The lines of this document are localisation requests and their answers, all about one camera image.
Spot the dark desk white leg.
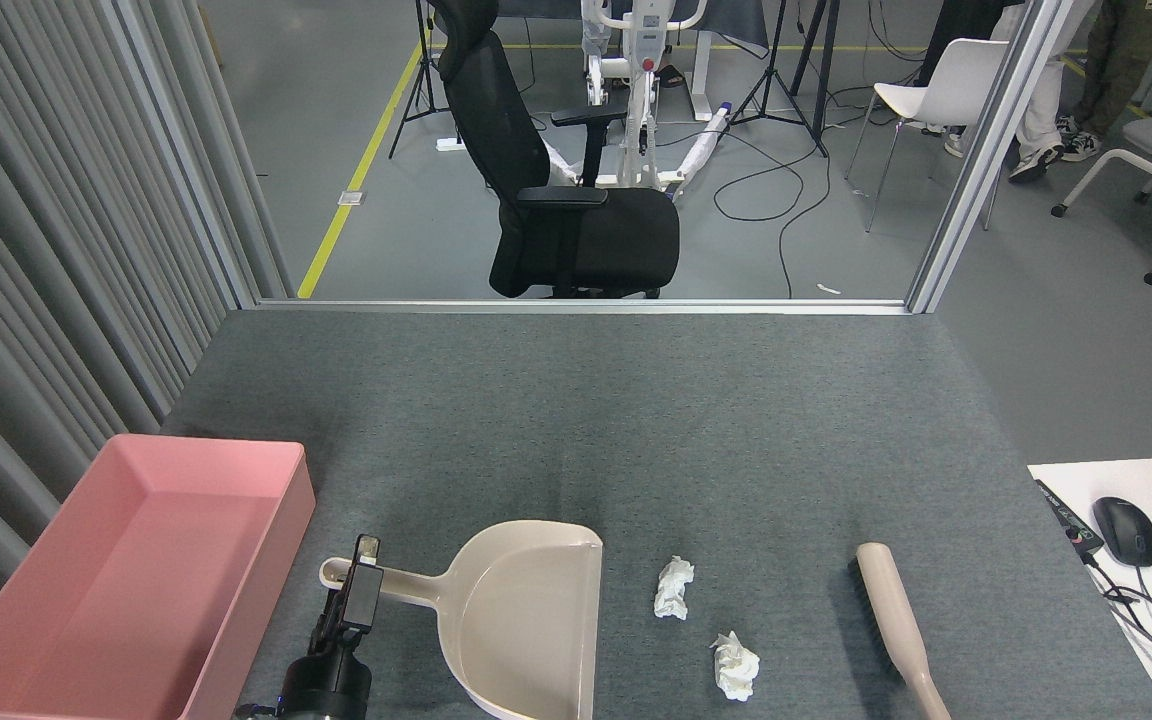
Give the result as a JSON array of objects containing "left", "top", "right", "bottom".
[{"left": 494, "top": 0, "right": 772, "bottom": 123}]

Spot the black floor cable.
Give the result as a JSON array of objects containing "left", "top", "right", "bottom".
[{"left": 713, "top": 128, "right": 833, "bottom": 299}]

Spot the silver frame rail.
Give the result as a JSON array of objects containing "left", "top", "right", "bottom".
[{"left": 256, "top": 297, "right": 913, "bottom": 316}]

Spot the white tissue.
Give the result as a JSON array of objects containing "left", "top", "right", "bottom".
[
  {"left": 709, "top": 631, "right": 761, "bottom": 702},
  {"left": 653, "top": 556, "right": 695, "bottom": 621}
]

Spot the pink plastic bin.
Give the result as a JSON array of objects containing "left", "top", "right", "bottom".
[{"left": 0, "top": 433, "right": 317, "bottom": 720}]

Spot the beige plastic dustpan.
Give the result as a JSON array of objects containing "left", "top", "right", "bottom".
[{"left": 320, "top": 520, "right": 604, "bottom": 720}]

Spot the silver frame post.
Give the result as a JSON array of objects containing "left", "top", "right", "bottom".
[{"left": 906, "top": 0, "right": 1077, "bottom": 315}]

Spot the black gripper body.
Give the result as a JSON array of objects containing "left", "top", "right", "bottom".
[{"left": 278, "top": 650, "right": 373, "bottom": 720}]

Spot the beige hand brush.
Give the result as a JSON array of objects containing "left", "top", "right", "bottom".
[{"left": 848, "top": 543, "right": 952, "bottom": 720}]

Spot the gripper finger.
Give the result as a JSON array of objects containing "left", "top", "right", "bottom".
[
  {"left": 311, "top": 590, "right": 349, "bottom": 657},
  {"left": 340, "top": 535, "right": 385, "bottom": 652}
]

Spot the white wheeled stand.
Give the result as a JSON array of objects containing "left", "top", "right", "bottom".
[{"left": 541, "top": 0, "right": 737, "bottom": 198}]

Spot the white plastic chair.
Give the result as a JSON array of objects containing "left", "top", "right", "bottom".
[{"left": 844, "top": 38, "right": 1009, "bottom": 233}]

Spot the black tripod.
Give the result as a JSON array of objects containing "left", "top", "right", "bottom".
[
  {"left": 388, "top": 0, "right": 453, "bottom": 159},
  {"left": 731, "top": 0, "right": 842, "bottom": 159}
]

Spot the black computer mouse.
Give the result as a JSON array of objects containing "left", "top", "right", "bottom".
[{"left": 1093, "top": 497, "right": 1152, "bottom": 567}]

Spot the black mouse cable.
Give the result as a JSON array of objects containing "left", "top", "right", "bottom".
[{"left": 1081, "top": 550, "right": 1152, "bottom": 691}]

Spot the black office chair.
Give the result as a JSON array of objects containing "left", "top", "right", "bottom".
[{"left": 433, "top": 0, "right": 681, "bottom": 300}]

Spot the person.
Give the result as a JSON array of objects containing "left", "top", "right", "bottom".
[
  {"left": 944, "top": 0, "right": 1097, "bottom": 184},
  {"left": 1064, "top": 0, "right": 1152, "bottom": 163}
]

